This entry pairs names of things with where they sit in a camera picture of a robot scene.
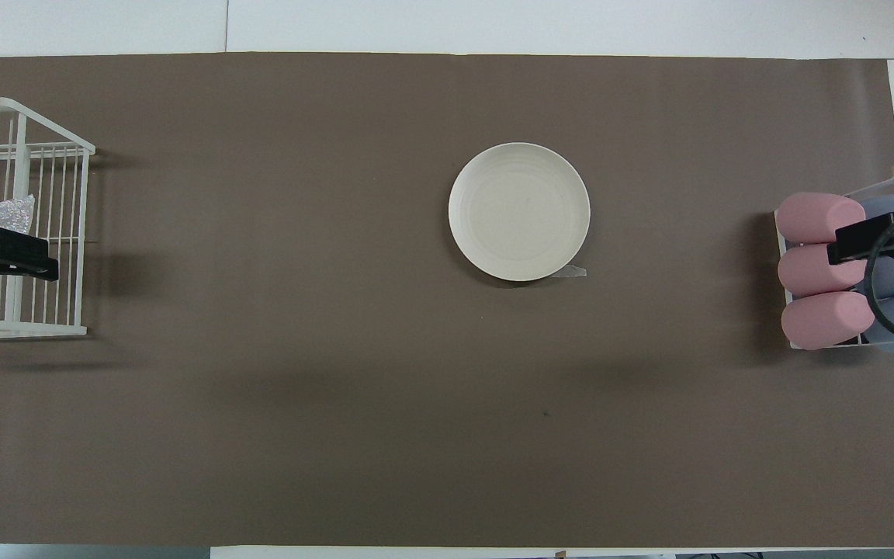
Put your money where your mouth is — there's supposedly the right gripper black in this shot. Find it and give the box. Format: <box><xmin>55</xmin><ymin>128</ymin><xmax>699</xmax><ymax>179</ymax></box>
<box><xmin>827</xmin><ymin>210</ymin><xmax>894</xmax><ymax>266</ymax></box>

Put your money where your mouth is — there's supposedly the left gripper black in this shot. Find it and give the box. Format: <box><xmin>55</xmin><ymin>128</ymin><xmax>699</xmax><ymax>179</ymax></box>
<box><xmin>0</xmin><ymin>225</ymin><xmax>60</xmax><ymax>296</ymax></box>

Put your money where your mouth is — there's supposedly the white round plate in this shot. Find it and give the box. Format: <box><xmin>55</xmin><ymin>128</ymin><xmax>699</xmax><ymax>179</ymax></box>
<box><xmin>449</xmin><ymin>142</ymin><xmax>591</xmax><ymax>282</ymax></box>

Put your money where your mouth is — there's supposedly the pink foam cylinder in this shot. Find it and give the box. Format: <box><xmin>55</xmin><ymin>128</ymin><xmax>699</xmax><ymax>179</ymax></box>
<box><xmin>781</xmin><ymin>291</ymin><xmax>875</xmax><ymax>350</ymax></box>
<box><xmin>775</xmin><ymin>193</ymin><xmax>867</xmax><ymax>244</ymax></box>
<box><xmin>778</xmin><ymin>243</ymin><xmax>869</xmax><ymax>297</ymax></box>

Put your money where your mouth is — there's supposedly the brown table mat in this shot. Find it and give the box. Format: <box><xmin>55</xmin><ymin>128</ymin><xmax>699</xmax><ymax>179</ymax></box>
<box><xmin>0</xmin><ymin>52</ymin><xmax>894</xmax><ymax>548</ymax></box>

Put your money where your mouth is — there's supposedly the white wire basket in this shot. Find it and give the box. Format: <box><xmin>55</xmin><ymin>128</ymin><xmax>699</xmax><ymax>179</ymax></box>
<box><xmin>0</xmin><ymin>97</ymin><xmax>96</xmax><ymax>339</ymax></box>

